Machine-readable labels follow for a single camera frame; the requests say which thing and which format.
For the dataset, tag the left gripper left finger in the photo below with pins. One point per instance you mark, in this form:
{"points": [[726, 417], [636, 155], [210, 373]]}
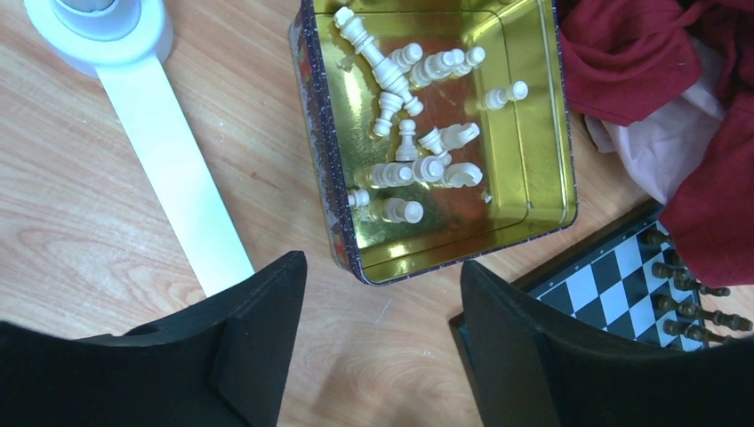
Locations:
{"points": [[223, 361]]}

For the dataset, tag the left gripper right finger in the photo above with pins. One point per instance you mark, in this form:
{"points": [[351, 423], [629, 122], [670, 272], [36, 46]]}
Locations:
{"points": [[533, 365]]}

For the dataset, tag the black white chess board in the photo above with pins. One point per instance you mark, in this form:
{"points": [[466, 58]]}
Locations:
{"points": [[628, 280]]}

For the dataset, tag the pink garment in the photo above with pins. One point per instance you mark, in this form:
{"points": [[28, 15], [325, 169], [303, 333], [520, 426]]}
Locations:
{"points": [[660, 152]]}

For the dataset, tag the gold metal tin box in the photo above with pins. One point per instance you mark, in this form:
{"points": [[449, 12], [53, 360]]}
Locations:
{"points": [[406, 195]]}

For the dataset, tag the white pawn in tin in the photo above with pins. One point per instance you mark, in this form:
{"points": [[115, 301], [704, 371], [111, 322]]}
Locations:
{"points": [[498, 98]]}

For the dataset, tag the dark red shirt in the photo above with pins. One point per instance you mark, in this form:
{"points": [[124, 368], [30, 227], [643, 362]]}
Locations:
{"points": [[668, 86]]}

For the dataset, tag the white metal clothes rack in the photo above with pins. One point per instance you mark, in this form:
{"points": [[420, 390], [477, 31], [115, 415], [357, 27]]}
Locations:
{"points": [[125, 44]]}

